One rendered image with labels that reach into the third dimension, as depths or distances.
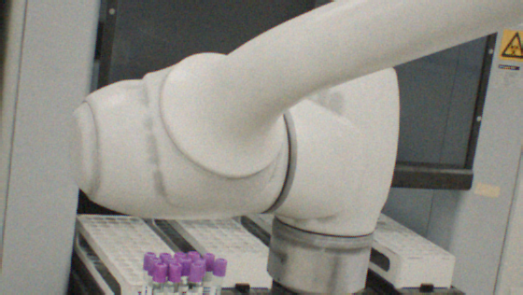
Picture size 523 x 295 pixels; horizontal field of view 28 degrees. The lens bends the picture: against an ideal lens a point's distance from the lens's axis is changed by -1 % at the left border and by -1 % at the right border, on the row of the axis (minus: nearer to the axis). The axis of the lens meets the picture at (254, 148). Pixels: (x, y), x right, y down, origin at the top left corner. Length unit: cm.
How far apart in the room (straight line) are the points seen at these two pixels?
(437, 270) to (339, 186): 78
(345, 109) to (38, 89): 61
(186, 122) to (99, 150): 7
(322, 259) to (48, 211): 60
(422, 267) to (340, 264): 72
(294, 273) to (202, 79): 22
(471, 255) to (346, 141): 89
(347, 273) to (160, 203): 20
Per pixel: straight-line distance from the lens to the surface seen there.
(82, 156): 78
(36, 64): 137
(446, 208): 171
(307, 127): 84
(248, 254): 147
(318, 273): 90
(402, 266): 159
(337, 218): 88
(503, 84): 168
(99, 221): 154
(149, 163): 77
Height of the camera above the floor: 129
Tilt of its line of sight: 11 degrees down
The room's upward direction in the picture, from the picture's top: 8 degrees clockwise
